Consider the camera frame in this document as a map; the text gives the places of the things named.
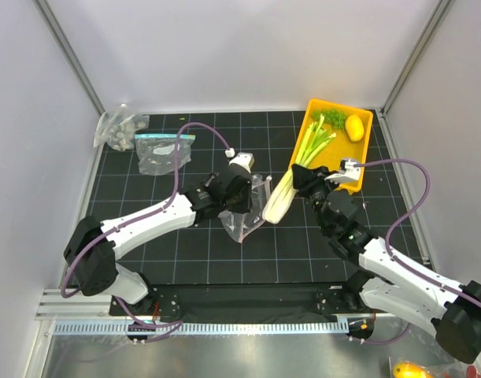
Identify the pink zip top bag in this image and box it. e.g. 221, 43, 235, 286
219, 173, 272, 243

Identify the yellow plastic tray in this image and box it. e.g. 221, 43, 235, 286
290, 98, 373, 171

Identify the clear bag with round pieces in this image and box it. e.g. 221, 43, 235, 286
93, 104, 150, 151

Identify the yellow lemon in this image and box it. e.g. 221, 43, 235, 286
345, 114, 364, 143

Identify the yellow toy fruit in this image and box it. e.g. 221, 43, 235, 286
392, 361, 426, 378

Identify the green grape bunch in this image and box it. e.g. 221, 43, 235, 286
311, 109, 347, 130

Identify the green leek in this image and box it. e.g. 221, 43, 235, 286
262, 113, 336, 224

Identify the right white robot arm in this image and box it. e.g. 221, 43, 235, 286
291, 161, 481, 364

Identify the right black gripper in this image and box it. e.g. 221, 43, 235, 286
293, 164, 342, 234

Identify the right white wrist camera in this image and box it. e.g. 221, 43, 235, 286
325, 158, 361, 184

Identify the slotted cable duct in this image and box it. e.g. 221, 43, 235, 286
53, 318, 349, 336

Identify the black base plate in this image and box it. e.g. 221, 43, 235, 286
109, 283, 377, 318

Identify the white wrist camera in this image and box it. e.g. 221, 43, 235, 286
325, 158, 361, 184
224, 147, 255, 172

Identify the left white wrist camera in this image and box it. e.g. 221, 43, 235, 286
224, 147, 255, 172

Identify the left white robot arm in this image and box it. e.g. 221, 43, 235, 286
64, 161, 252, 315

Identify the blue zip top bag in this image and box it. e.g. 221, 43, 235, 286
135, 134, 195, 176

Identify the black grid mat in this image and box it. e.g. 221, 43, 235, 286
61, 109, 438, 287

